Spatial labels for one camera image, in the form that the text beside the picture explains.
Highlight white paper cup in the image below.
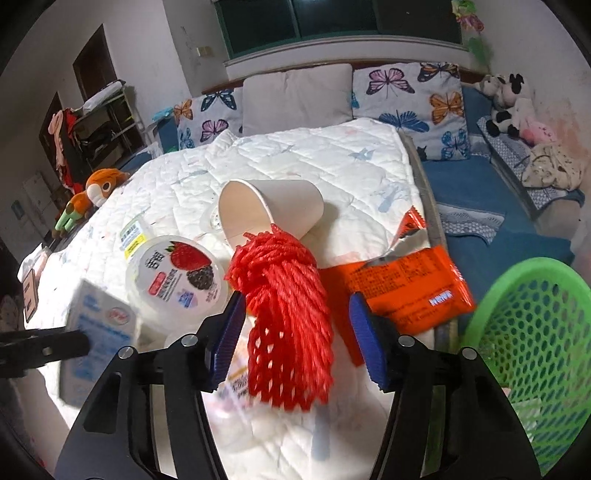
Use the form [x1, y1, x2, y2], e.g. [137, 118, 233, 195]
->
[218, 179, 325, 250]

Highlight white drink carton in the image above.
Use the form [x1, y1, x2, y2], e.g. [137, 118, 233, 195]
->
[59, 279, 141, 407]

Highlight blue bed sheet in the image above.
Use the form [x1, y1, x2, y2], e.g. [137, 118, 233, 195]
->
[420, 85, 587, 301]

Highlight orange plush toy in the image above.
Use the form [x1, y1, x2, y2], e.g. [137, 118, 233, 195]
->
[52, 168, 131, 234]

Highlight blue white patterned mat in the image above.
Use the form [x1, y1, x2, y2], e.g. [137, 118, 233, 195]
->
[478, 115, 585, 208]

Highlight orange snack wrapper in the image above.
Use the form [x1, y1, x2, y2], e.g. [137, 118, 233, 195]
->
[318, 207, 476, 367]

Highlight clear plastic ring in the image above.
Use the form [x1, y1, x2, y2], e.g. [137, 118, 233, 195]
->
[205, 203, 227, 237]

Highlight dark wooden door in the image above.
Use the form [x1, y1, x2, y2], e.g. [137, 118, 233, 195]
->
[73, 25, 116, 100]

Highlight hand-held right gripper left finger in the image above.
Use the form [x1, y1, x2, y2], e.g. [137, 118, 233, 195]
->
[55, 292, 247, 480]

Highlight white printed snack packet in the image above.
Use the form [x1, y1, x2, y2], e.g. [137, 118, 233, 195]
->
[217, 355, 254, 409]

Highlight beige patterned cloth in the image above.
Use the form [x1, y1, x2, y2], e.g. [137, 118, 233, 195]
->
[522, 142, 583, 190]

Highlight black and white cow plush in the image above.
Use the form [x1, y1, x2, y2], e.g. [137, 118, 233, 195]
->
[475, 73, 529, 138]

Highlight plain grey pillow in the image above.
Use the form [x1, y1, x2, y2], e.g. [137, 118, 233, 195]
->
[241, 64, 354, 137]

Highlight red foam fruit net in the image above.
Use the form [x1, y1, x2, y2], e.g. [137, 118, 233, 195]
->
[225, 223, 334, 412]

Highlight white quilted blanket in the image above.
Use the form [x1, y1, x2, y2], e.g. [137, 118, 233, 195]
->
[18, 121, 444, 480]

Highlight pink plush toy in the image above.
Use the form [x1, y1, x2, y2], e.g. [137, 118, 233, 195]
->
[519, 117, 559, 146]

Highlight colourful hanging decoration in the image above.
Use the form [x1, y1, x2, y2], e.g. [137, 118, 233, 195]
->
[450, 0, 492, 70]

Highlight green plastic basket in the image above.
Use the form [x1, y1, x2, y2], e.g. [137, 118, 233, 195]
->
[462, 257, 591, 478]

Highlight metal shelf rack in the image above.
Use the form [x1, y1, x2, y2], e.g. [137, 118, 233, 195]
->
[69, 80, 141, 162]

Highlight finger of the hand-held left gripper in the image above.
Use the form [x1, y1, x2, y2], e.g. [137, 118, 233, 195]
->
[0, 329, 90, 379]

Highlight dark green framed window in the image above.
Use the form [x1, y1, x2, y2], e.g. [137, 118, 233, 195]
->
[215, 0, 465, 61]

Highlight large butterfly print pillow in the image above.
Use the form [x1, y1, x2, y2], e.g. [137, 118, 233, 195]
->
[352, 62, 472, 161]

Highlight white packet with yellow label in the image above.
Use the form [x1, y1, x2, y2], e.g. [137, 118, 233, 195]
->
[119, 217, 151, 259]

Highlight small butterfly print pillow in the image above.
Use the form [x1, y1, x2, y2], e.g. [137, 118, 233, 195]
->
[173, 88, 245, 151]

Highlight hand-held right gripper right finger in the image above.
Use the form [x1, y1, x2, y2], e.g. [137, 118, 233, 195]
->
[348, 292, 555, 480]

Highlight clear yogurt cup berry lid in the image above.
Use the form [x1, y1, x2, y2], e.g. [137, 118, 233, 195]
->
[124, 234, 229, 333]

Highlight blue cloth with patterned border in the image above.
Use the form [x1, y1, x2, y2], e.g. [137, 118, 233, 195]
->
[436, 203, 506, 243]

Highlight red hanging clothes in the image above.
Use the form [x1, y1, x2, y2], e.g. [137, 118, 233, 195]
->
[48, 108, 81, 195]

